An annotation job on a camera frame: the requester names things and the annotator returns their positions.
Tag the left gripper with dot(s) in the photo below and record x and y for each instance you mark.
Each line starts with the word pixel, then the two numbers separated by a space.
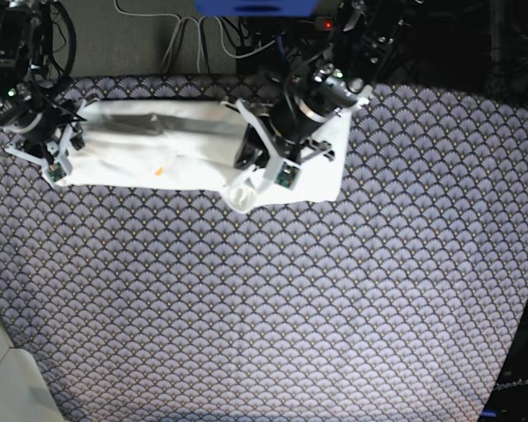
pixel 278 138

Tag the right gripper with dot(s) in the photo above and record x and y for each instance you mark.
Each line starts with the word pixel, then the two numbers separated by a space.
pixel 46 136

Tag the white printed T-shirt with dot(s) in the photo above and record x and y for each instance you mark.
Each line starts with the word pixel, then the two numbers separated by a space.
pixel 191 146

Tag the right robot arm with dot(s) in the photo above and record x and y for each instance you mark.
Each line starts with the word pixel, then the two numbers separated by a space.
pixel 38 47

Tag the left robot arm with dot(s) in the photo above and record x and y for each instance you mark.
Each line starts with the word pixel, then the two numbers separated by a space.
pixel 366 35

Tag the black power strip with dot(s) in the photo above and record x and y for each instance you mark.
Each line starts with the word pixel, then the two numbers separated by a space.
pixel 324 23

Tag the grey fan-pattern tablecloth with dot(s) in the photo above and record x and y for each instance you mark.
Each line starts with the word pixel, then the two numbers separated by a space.
pixel 398 301

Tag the black OpenArm box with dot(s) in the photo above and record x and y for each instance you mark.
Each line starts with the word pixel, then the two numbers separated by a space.
pixel 509 397

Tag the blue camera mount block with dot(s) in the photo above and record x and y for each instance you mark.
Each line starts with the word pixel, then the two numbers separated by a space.
pixel 256 8

